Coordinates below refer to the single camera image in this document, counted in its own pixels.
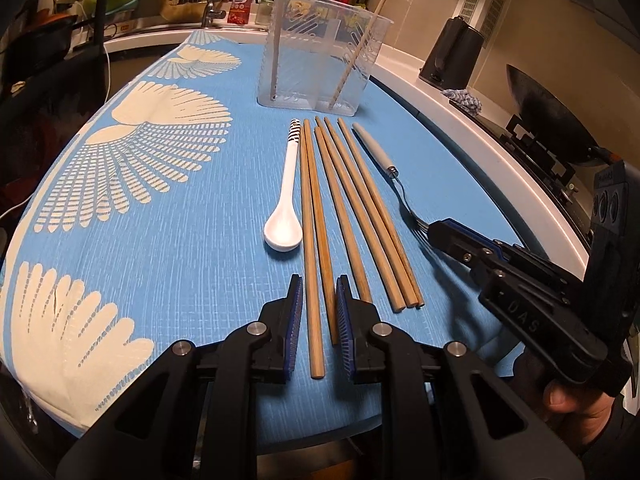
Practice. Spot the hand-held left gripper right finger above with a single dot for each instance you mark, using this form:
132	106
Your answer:
344	320

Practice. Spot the wall vent grille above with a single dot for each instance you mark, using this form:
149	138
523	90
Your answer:
494	12
470	2

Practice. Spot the person's right hand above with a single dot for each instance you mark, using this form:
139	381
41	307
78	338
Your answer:
575	410

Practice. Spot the white ceramic spoon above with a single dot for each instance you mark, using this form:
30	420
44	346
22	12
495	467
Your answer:
282	232

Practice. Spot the black shelf rack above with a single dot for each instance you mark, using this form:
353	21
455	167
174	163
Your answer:
102	5

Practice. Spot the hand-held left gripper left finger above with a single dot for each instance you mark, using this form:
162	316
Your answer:
297	320

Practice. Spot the blue dish cloth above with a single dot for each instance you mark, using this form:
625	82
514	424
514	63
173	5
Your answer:
462	100

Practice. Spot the black gas stove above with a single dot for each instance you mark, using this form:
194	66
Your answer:
540	160

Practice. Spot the clear plastic utensil holder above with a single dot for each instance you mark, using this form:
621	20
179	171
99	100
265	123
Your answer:
320	60

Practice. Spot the black wok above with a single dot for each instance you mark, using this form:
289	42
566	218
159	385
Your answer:
545	110

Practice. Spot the blue patterned tablecloth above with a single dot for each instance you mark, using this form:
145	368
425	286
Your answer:
200	260

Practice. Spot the dark pot orange rim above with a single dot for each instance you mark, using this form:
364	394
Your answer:
55	30

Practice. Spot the green plastic basin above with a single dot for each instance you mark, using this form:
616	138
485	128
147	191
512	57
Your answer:
120	5

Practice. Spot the black electric kettle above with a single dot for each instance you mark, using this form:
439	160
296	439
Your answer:
450	55

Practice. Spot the red plastic bottle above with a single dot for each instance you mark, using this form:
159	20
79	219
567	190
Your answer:
240	7

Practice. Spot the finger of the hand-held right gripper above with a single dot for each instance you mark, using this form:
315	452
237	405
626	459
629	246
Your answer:
540	267
460	245

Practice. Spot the glass jar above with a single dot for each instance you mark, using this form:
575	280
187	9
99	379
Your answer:
263	10

